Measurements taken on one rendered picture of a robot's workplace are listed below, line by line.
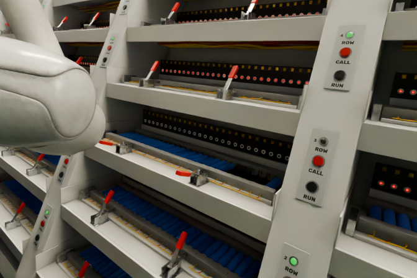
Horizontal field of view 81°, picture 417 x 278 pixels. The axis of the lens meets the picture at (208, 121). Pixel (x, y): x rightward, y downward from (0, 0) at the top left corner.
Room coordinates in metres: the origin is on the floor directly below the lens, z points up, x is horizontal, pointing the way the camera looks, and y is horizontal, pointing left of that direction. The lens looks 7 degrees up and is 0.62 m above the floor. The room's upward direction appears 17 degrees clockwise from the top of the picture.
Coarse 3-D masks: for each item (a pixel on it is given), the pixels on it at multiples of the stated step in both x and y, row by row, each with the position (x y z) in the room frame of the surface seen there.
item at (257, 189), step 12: (144, 144) 0.71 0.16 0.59; (156, 156) 0.66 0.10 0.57; (168, 156) 0.64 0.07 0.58; (180, 156) 0.63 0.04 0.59; (192, 168) 0.59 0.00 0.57; (204, 168) 0.57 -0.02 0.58; (216, 180) 0.55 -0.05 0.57; (228, 180) 0.54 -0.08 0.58; (240, 180) 0.52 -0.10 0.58; (240, 192) 0.50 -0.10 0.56; (252, 192) 0.51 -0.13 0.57; (264, 192) 0.49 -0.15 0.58
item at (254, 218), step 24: (96, 144) 0.75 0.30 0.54; (120, 168) 0.68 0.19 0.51; (144, 168) 0.61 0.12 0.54; (168, 168) 0.62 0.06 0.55; (168, 192) 0.58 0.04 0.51; (192, 192) 0.53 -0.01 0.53; (216, 192) 0.51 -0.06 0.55; (216, 216) 0.50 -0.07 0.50; (240, 216) 0.47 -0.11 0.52; (264, 216) 0.44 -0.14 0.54; (264, 240) 0.45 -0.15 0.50
